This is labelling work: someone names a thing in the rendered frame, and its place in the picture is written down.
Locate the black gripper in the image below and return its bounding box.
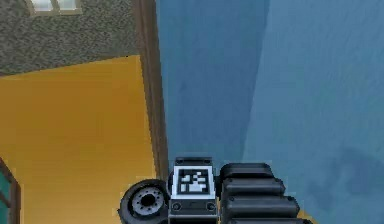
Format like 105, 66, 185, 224
117, 178, 172, 224

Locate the brown framed teal door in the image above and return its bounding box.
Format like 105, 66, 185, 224
0, 157, 22, 224

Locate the white framed window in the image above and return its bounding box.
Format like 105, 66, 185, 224
23, 0, 84, 17

